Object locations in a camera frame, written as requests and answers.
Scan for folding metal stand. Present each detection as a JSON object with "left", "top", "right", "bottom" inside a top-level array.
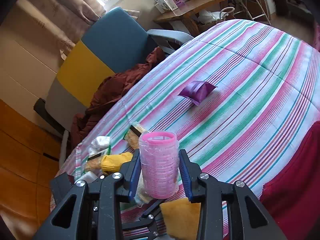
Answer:
[{"left": 232, "top": 0, "right": 271, "bottom": 25}]

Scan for striped pink green bedspread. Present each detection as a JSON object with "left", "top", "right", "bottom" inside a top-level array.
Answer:
[{"left": 62, "top": 20, "right": 319, "bottom": 196}]

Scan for pink patterned curtain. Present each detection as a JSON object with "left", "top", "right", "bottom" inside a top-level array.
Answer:
[{"left": 16, "top": 0, "right": 106, "bottom": 55}]

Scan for wooden side desk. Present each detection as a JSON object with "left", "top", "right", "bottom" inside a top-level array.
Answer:
[{"left": 153, "top": 0, "right": 228, "bottom": 37}]

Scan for white boxes on desk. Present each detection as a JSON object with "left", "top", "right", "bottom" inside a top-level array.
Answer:
[{"left": 155, "top": 0, "right": 185, "bottom": 11}]

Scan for pink hair roller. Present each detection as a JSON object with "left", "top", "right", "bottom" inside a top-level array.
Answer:
[{"left": 139, "top": 131, "right": 179, "bottom": 199}]

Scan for yellow knitted item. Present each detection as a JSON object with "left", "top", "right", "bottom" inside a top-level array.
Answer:
[{"left": 101, "top": 152, "right": 133, "bottom": 174}]

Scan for purple satin pouch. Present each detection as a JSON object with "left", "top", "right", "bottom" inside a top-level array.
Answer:
[{"left": 178, "top": 81, "right": 216, "bottom": 106}]

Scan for packaged scrub sponge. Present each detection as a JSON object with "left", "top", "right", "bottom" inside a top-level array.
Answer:
[{"left": 124, "top": 122, "right": 148, "bottom": 150}]

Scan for orange-tan sponge block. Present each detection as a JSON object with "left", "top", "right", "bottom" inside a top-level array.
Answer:
[{"left": 160, "top": 198, "right": 201, "bottom": 240}]

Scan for red blanket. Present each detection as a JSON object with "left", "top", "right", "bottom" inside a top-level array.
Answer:
[{"left": 260, "top": 121, "right": 320, "bottom": 239}]

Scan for white wipes packet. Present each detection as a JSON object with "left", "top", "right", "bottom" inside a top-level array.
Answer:
[{"left": 88, "top": 136, "right": 111, "bottom": 160}]

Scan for grey yellow blue chair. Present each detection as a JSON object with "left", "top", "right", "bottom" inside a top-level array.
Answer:
[{"left": 33, "top": 7, "right": 192, "bottom": 134}]

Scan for orange wooden headboard panels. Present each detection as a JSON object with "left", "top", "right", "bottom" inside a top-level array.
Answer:
[{"left": 1, "top": 102, "right": 61, "bottom": 239}]

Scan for dark red garment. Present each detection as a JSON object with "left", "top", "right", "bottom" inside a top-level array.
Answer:
[{"left": 70, "top": 47, "right": 165, "bottom": 148}]

